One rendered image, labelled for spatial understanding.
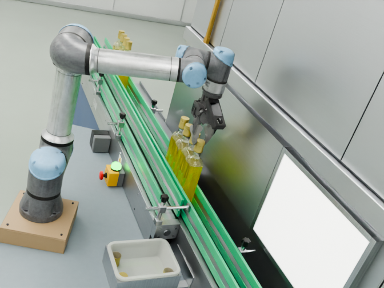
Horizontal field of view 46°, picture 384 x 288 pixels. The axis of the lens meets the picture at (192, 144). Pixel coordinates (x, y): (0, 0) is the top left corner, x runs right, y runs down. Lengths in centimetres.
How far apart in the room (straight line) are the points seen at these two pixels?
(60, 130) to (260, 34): 78
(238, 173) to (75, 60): 70
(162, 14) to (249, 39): 617
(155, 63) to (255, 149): 46
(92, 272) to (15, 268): 25
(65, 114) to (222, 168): 62
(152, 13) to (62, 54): 640
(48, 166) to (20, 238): 27
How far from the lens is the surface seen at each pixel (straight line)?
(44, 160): 158
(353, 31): 131
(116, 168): 196
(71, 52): 139
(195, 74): 136
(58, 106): 161
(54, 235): 163
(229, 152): 171
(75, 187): 196
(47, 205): 164
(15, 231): 164
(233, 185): 168
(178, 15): 793
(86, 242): 171
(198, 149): 164
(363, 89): 126
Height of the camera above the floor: 191
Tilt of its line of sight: 28 degrees down
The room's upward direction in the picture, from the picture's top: 17 degrees clockwise
